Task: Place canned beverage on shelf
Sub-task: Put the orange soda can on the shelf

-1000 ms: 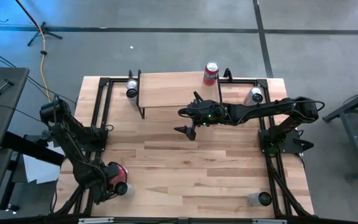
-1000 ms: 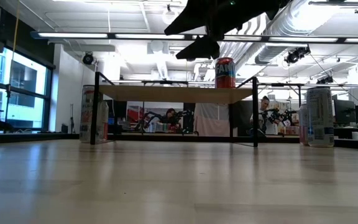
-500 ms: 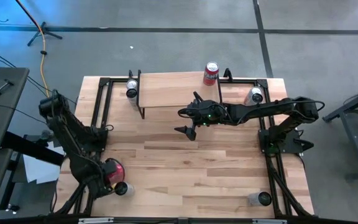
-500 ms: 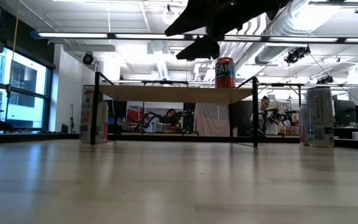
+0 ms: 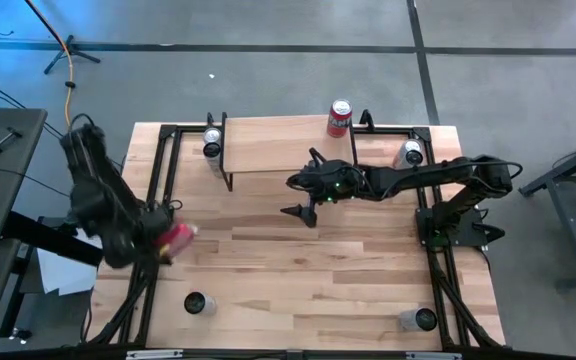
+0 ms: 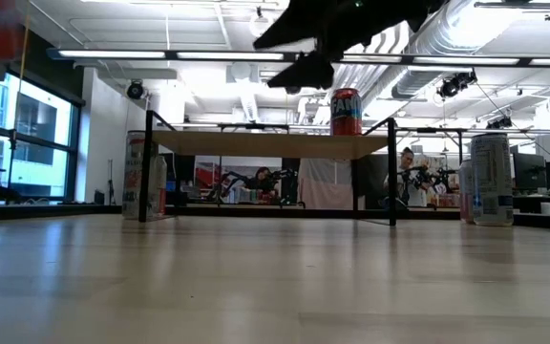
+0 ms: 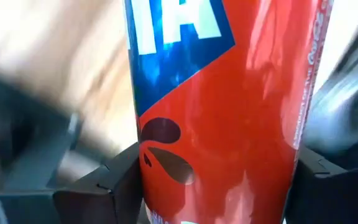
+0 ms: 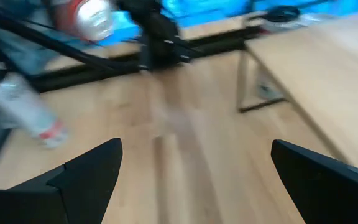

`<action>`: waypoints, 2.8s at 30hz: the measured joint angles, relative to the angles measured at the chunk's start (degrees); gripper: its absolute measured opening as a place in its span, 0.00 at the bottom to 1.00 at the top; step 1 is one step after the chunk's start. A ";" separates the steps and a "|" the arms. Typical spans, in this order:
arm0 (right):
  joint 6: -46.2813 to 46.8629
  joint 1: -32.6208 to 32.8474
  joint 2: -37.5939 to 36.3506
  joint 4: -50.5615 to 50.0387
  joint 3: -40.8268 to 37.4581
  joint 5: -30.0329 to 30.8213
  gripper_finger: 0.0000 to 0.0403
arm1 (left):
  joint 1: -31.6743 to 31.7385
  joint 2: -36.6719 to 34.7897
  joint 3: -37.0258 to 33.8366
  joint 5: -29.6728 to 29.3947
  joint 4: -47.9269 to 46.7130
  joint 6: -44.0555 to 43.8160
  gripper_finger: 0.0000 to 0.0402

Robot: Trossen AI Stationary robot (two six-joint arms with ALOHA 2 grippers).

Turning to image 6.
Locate red wall poster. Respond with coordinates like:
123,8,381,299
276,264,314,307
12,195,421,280
193,161,222,192

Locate pale pink cloth curtain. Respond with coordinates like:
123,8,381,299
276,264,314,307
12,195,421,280
297,158,367,210

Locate yellow hanging cable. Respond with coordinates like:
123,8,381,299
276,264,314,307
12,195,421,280
16,13,32,93

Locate black ceiling spotlight cluster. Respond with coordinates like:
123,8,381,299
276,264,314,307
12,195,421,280
435,70,478,100

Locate short red white can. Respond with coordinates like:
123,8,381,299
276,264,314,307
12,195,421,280
153,155,168,217

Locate black overhead light bar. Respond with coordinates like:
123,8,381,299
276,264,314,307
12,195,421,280
47,46,550,69

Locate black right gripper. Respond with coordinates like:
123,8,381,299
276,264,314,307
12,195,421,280
252,0,449,92

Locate black tripod stand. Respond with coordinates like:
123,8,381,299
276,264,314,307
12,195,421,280
5,127,18,204

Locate black computer monitor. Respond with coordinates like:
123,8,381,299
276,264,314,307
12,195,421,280
513,152,547,191

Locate thin black floor stand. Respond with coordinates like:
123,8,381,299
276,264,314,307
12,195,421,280
106,159,116,206

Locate short silver pink can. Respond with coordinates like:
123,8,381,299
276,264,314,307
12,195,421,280
458,159,475,225

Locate black ceiling track light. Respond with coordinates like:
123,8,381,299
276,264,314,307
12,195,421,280
486,116,514,131

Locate black aluminium table frame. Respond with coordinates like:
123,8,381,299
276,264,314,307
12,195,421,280
0,204,550,234

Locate round white pendant lamp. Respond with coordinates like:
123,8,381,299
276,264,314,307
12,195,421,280
247,6,277,41

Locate silver ventilation duct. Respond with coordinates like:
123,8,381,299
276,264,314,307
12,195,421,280
391,0,513,100

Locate person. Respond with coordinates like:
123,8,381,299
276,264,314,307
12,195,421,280
382,146,430,208
249,165,277,193

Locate tall grey drink can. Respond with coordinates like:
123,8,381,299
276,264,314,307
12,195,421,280
470,133,516,227

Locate tall white can red print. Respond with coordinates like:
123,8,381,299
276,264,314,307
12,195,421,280
121,130,161,222

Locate wooden shelf black metal legs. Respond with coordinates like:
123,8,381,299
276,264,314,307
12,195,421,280
137,109,399,227

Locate large glass window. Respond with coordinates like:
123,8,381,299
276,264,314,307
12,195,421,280
0,71,82,203

